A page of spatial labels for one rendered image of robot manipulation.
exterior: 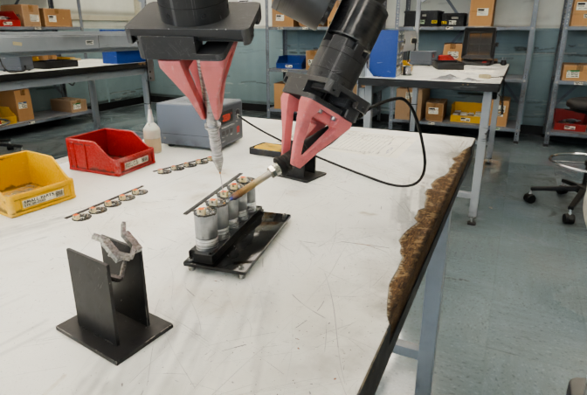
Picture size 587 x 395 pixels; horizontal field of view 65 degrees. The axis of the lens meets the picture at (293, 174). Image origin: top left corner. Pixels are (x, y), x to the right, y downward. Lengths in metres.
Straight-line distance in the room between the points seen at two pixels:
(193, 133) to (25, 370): 0.67
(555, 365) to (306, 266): 1.32
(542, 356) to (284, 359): 1.44
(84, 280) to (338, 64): 0.33
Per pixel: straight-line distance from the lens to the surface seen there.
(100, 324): 0.43
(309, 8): 0.54
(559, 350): 1.82
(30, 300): 0.52
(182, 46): 0.39
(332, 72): 0.52
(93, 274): 0.40
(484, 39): 3.60
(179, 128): 1.02
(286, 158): 0.53
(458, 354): 1.67
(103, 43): 3.53
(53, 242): 0.64
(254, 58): 5.85
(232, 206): 0.54
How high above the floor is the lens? 1.00
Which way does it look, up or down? 18 degrees down
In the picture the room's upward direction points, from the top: straight up
